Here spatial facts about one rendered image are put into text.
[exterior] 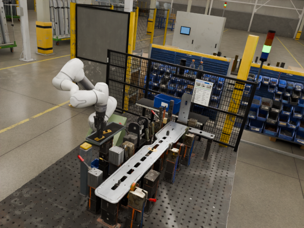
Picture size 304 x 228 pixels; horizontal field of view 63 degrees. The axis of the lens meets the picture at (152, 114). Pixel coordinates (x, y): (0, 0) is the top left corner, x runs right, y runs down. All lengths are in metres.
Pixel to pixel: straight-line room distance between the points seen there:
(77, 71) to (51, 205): 1.10
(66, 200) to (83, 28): 3.44
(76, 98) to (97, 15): 3.15
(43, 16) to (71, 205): 8.15
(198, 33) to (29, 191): 7.66
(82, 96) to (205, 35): 7.49
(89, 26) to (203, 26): 4.93
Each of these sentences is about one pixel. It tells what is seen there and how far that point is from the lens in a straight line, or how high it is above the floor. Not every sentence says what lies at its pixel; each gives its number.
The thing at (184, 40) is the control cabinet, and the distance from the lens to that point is 9.08.
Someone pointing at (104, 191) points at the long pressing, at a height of 1.00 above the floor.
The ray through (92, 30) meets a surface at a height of 1.58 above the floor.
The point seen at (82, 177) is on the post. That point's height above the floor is 0.88.
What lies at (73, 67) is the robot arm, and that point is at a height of 1.59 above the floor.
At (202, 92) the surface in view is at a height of 1.30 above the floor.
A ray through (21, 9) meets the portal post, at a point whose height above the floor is 1.51.
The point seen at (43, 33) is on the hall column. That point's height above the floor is 0.75.
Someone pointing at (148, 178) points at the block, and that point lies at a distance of 1.85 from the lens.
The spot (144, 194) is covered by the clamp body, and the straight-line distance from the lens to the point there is 1.68.
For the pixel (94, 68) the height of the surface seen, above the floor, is 0.90.
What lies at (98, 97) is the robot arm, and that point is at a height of 1.53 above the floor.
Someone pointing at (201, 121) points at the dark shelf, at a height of 1.03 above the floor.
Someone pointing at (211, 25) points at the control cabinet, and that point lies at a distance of 8.87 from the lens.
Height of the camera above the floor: 2.19
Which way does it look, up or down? 24 degrees down
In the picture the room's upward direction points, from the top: 8 degrees clockwise
